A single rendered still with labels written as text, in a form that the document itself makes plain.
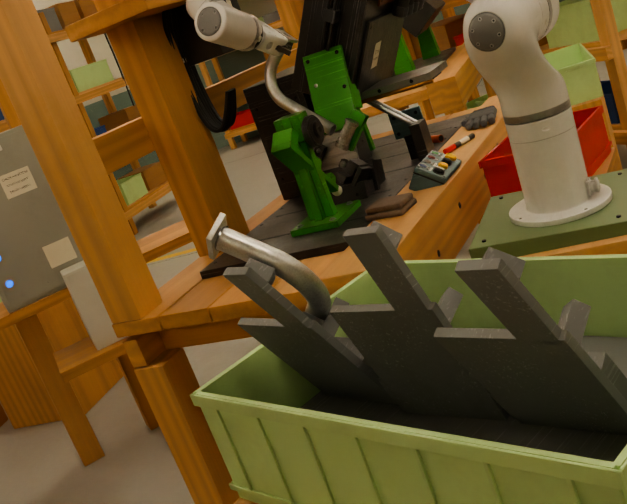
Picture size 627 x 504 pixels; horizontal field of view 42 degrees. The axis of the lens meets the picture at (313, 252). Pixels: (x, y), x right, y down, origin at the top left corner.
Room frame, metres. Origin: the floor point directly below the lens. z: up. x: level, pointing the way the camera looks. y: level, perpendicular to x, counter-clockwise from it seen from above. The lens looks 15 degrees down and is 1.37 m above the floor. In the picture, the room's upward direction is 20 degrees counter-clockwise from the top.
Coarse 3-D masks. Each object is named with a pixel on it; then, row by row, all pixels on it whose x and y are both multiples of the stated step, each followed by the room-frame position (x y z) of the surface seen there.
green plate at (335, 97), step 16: (336, 48) 2.14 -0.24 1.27; (304, 64) 2.19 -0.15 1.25; (320, 64) 2.16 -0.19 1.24; (336, 64) 2.13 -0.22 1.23; (320, 80) 2.16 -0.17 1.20; (336, 80) 2.13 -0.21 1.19; (320, 96) 2.15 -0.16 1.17; (336, 96) 2.13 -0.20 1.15; (352, 96) 2.11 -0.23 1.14; (320, 112) 2.15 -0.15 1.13; (336, 112) 2.12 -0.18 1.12; (336, 128) 2.12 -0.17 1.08
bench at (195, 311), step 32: (256, 224) 2.27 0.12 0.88; (320, 256) 1.73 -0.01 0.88; (160, 288) 1.96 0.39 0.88; (192, 288) 1.87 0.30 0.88; (224, 288) 1.76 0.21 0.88; (288, 288) 1.59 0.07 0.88; (160, 320) 1.73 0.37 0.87; (192, 320) 1.69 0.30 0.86; (224, 320) 1.75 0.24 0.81; (128, 352) 1.80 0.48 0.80; (160, 352) 1.83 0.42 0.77; (160, 384) 1.77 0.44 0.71; (192, 384) 1.81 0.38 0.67; (160, 416) 1.79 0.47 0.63; (192, 416) 1.78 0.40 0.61; (192, 448) 1.77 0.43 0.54; (192, 480) 1.79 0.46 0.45; (224, 480) 1.79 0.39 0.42
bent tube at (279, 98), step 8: (280, 32) 2.08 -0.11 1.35; (288, 40) 2.06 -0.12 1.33; (296, 40) 2.08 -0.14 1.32; (272, 56) 2.09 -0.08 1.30; (280, 56) 2.09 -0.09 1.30; (272, 64) 2.09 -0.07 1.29; (272, 72) 2.09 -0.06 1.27; (272, 80) 2.09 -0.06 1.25; (272, 88) 2.09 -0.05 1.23; (272, 96) 2.08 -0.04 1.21; (280, 96) 2.07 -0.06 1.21; (280, 104) 2.07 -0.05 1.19; (288, 104) 2.06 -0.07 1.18; (296, 104) 2.05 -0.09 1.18; (312, 112) 2.03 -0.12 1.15; (320, 120) 2.01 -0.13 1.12; (328, 128) 1.99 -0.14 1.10
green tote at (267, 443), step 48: (432, 288) 1.21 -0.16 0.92; (528, 288) 1.07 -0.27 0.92; (576, 288) 1.01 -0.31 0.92; (624, 288) 0.96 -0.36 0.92; (336, 336) 1.19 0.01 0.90; (624, 336) 0.97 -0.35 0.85; (240, 384) 1.07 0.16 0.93; (288, 384) 1.12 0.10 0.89; (240, 432) 0.97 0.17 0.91; (288, 432) 0.89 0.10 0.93; (336, 432) 0.81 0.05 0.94; (384, 432) 0.75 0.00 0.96; (432, 432) 0.72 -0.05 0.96; (240, 480) 1.01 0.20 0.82; (288, 480) 0.92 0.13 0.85; (336, 480) 0.85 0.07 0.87; (384, 480) 0.78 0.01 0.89; (432, 480) 0.73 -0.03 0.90; (480, 480) 0.68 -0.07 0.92; (528, 480) 0.63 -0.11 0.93; (576, 480) 0.59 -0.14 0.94; (624, 480) 0.56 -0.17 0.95
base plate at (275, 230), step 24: (456, 120) 2.60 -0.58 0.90; (384, 144) 2.65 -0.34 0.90; (384, 168) 2.28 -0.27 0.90; (408, 168) 2.17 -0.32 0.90; (384, 192) 2.00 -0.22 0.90; (288, 216) 2.13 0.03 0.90; (360, 216) 1.86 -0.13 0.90; (264, 240) 1.97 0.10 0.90; (288, 240) 1.89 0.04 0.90; (312, 240) 1.81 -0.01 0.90; (336, 240) 1.73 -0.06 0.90; (216, 264) 1.91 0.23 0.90; (240, 264) 1.84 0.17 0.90
